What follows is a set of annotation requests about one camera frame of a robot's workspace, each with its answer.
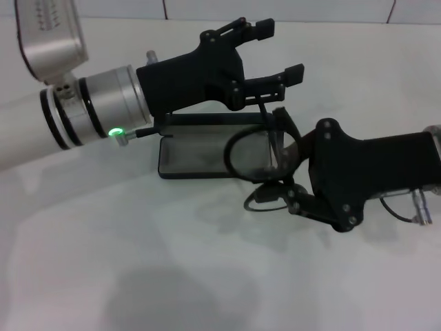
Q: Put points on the black glasses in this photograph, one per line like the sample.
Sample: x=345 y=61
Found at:
x=227 y=153

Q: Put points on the black glasses case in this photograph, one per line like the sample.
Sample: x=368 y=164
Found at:
x=193 y=155

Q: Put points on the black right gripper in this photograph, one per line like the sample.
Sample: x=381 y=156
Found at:
x=379 y=165

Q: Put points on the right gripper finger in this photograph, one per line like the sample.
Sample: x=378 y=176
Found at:
x=272 y=194

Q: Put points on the silver wrist connector stub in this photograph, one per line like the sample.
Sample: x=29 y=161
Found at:
x=151 y=58

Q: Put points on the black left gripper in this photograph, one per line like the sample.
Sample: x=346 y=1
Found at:
x=186 y=79

